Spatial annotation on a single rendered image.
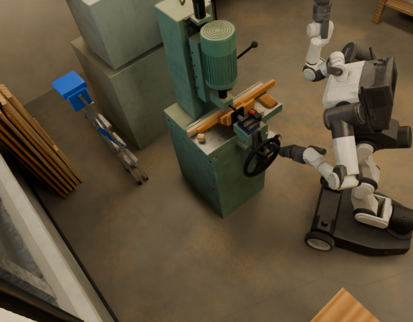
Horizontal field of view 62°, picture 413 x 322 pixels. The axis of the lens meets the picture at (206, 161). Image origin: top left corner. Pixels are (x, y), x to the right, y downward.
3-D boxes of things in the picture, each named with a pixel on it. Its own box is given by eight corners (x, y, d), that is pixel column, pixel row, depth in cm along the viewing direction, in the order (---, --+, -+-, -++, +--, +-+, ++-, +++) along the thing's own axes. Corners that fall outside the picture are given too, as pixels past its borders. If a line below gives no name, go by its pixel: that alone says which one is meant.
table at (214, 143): (217, 171, 197) (217, 165, 192) (187, 140, 212) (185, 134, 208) (293, 118, 214) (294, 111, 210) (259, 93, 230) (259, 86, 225)
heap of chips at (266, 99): (270, 110, 212) (270, 107, 210) (256, 99, 219) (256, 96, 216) (279, 103, 215) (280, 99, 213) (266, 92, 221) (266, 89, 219)
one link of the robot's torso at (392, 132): (412, 135, 179) (408, 110, 168) (410, 154, 172) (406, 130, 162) (356, 138, 196) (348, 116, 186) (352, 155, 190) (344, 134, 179)
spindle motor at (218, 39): (218, 96, 182) (214, 46, 157) (199, 79, 191) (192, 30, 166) (244, 80, 187) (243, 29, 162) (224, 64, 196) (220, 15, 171)
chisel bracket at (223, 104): (224, 114, 203) (224, 103, 196) (210, 101, 210) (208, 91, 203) (234, 108, 205) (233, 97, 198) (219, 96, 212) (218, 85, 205)
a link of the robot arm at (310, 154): (308, 163, 181) (322, 176, 169) (300, 153, 176) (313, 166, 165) (318, 154, 180) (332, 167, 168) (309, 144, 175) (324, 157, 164)
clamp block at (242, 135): (247, 147, 201) (247, 137, 194) (233, 134, 208) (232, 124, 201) (266, 134, 205) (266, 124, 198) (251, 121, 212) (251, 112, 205)
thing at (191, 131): (189, 137, 206) (188, 132, 202) (187, 135, 207) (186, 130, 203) (263, 89, 223) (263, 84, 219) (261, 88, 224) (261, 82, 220)
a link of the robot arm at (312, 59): (315, 38, 189) (308, 64, 205) (304, 47, 185) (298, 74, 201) (332, 45, 184) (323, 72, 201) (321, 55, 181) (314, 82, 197)
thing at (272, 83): (199, 134, 207) (198, 130, 203) (197, 132, 208) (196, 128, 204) (274, 85, 225) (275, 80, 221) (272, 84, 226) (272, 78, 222)
